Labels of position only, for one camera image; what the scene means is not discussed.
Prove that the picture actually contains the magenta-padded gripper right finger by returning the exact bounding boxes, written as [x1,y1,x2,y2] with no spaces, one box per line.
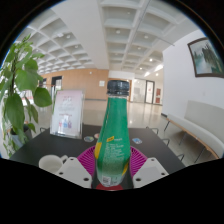
[127,144,171,189]

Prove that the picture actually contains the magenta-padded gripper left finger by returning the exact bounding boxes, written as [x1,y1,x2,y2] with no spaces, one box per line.
[54,144,99,189]

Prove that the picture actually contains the green plastic drink bottle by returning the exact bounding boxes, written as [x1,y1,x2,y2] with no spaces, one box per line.
[94,79,132,188]

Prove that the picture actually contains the white polka-dot mug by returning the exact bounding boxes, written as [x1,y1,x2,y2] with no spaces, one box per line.
[38,154,69,174]

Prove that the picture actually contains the blue sticker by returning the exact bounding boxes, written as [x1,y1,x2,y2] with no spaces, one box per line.
[131,137,144,145]

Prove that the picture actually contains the long white bench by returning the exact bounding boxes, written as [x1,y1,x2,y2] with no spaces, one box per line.
[163,99,224,159]

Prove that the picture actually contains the green leafy potted plant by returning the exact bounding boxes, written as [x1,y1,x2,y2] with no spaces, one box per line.
[0,33,54,158]

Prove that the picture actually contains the framed landscape painting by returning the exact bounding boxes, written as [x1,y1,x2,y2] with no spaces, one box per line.
[187,36,224,79]

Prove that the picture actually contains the recessed ceiling lights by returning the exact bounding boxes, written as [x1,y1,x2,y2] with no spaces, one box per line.
[56,28,164,78]

